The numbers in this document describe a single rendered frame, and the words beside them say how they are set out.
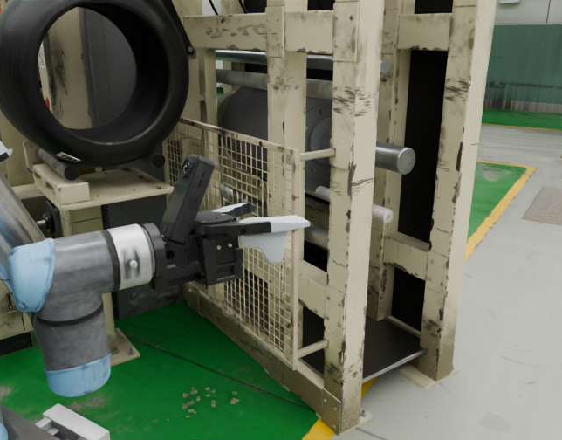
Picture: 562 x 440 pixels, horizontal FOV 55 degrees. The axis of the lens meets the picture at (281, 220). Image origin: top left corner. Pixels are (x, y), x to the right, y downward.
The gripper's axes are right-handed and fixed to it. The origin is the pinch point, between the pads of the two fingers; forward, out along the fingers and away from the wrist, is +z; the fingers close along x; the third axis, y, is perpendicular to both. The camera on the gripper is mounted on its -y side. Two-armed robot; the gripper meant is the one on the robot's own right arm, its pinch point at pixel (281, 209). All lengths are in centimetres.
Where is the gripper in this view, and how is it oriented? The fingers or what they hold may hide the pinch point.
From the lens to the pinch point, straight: 77.0
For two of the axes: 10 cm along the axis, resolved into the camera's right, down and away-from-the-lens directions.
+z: 8.5, -1.7, 5.0
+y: 0.7, 9.7, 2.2
